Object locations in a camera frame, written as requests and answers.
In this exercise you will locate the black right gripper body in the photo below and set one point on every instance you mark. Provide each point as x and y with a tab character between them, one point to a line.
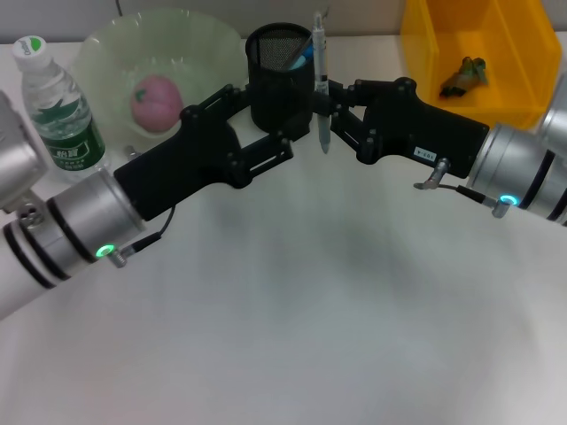
421	128

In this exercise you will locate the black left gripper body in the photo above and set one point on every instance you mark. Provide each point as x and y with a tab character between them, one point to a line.
186	164

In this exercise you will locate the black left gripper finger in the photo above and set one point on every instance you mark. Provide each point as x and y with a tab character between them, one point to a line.
266	155
221	102

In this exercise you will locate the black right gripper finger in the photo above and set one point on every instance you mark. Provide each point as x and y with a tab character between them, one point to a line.
345	128
354	93

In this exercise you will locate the silver ballpoint pen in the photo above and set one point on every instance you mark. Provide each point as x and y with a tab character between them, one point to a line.
320	57

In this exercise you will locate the blue and teal scissors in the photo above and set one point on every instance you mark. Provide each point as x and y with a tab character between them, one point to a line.
305	59

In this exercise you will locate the pink toy peach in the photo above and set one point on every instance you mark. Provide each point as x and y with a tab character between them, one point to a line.
157	104

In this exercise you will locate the clear bottle with green label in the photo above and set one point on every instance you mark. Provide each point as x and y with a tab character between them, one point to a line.
71	141

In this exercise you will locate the silver and white right robot arm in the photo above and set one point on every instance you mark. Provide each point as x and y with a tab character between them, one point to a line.
509	164

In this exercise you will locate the black mesh pen cup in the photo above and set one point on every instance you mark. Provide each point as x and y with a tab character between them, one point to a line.
279	88

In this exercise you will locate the translucent green fruit bowl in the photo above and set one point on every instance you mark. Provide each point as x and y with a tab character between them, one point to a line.
106	53

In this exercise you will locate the yellow plastic bin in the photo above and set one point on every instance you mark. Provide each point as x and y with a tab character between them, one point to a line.
509	110

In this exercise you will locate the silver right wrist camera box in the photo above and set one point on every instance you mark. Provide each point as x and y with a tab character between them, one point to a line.
556	110

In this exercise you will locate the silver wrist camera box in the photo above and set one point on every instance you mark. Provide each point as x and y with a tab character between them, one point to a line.
556	110
17	155

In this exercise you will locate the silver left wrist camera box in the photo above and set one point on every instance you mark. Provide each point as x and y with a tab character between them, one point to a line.
17	155

